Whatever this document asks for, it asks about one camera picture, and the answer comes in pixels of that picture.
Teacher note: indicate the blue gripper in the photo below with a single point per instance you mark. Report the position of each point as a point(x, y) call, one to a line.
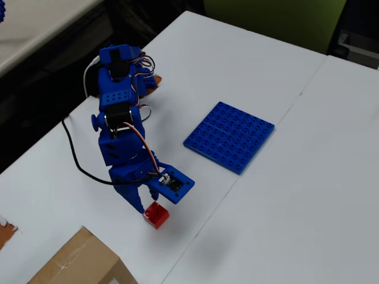
point(125, 175)

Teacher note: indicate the red 2x2 building block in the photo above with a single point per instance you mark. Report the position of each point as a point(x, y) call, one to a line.
point(157, 218)

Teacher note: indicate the blue 3D-printed robot arm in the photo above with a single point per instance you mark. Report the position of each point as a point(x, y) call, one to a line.
point(118, 94)

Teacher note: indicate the brown cardboard box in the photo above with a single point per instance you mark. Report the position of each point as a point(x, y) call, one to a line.
point(77, 260)

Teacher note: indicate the blue 8x8 building baseplate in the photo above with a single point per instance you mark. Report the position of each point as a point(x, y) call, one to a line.
point(228, 139)

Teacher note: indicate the white background table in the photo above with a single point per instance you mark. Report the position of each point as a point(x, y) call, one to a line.
point(35, 26)

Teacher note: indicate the green partition panel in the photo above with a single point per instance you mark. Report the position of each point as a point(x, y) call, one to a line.
point(281, 20)

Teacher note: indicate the blue beaded object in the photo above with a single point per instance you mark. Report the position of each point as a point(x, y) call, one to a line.
point(2, 12)

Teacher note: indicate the dark grey background furniture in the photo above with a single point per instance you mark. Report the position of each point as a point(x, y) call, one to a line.
point(358, 26)

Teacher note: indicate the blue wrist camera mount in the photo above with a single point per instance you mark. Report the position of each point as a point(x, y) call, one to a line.
point(181, 196)

